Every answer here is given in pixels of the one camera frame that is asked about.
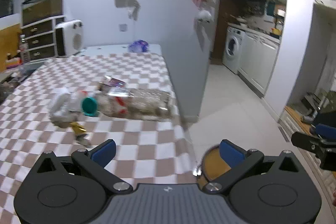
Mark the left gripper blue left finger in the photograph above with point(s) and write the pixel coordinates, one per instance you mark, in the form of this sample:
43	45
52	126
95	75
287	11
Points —
104	153

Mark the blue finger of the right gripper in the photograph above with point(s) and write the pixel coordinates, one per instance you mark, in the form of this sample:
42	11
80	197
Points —
326	132

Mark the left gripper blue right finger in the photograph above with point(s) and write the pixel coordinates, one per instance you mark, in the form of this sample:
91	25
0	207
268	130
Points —
232	154

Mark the gold foil wrapper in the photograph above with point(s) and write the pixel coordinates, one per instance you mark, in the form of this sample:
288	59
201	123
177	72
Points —
78	129

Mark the teal plastic lid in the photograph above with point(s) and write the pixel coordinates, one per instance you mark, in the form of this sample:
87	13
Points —
89	107

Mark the clear plastic water bottle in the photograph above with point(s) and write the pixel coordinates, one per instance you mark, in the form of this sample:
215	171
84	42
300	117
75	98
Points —
139	104

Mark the white tissue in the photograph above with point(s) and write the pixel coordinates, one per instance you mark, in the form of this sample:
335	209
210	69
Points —
65	107

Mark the red cigarette box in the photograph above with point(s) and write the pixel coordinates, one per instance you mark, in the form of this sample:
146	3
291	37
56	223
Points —
107	83

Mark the white kitchen base cabinets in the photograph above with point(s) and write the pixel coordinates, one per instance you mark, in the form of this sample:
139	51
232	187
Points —
258	57

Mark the white washing machine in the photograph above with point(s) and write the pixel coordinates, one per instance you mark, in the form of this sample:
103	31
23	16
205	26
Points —
233	48

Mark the blue purple plastic bag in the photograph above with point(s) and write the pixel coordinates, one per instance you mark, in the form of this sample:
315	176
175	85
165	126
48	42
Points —
139	46

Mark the white space heater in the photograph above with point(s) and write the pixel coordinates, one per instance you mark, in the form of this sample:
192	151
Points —
69	38

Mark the upright water bottle red label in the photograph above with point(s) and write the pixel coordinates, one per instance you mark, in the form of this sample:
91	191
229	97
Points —
24	50

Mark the black drawer cabinet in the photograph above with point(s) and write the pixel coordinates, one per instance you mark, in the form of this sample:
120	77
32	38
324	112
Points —
41	37

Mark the white plush sheep toy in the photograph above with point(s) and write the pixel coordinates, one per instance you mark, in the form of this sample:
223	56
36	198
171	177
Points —
204	16

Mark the glass fish tank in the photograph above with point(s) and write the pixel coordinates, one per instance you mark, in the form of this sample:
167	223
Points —
35	10

